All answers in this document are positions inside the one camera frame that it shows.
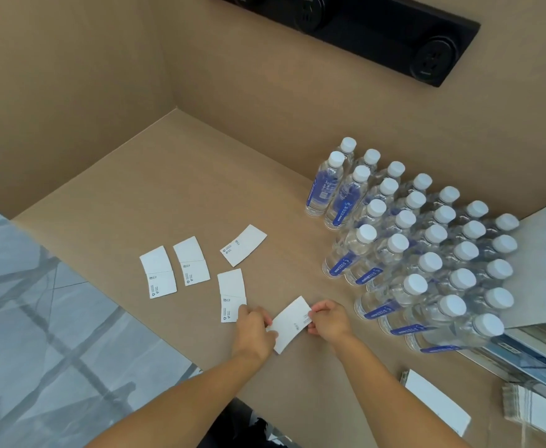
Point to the person's left thumb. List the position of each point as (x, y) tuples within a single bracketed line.
[(267, 334)]

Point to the upright stack of white sleeves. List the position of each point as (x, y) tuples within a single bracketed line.
[(534, 410)]

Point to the person's left forearm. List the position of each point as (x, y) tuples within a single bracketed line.
[(193, 401)]

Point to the person's dark trousers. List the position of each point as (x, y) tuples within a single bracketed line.
[(245, 426)]

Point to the person's left hand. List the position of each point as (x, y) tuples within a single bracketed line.
[(254, 335)]

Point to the group of clear water bottles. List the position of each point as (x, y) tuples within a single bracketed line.
[(417, 247)]

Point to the person's right hand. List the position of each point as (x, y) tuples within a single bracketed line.
[(334, 321)]

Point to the round black power socket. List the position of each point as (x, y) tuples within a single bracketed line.
[(434, 59), (311, 8)]

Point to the person's right thumb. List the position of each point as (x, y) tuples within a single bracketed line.
[(313, 327)]

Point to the flat pile of white sleeves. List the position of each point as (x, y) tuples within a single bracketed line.
[(434, 403)]

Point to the white paper cup sleeve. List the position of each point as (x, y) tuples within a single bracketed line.
[(231, 289), (158, 272), (288, 326), (191, 261), (242, 244)]

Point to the person's right forearm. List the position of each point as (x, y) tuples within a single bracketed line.
[(389, 391)]

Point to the black recessed socket panel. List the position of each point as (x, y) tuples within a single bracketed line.
[(371, 27)]

